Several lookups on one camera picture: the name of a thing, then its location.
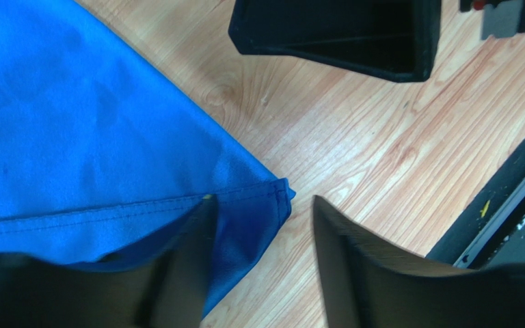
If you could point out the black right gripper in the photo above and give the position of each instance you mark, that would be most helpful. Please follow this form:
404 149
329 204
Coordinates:
501 18

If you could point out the blue cloth napkin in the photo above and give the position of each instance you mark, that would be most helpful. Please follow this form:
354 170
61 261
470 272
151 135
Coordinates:
101 155

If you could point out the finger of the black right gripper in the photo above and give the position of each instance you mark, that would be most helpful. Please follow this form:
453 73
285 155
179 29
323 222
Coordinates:
392 40

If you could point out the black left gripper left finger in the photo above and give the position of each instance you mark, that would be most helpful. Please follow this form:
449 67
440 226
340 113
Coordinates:
159 281

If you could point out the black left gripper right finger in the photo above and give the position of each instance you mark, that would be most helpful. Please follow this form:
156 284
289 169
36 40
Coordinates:
367 281

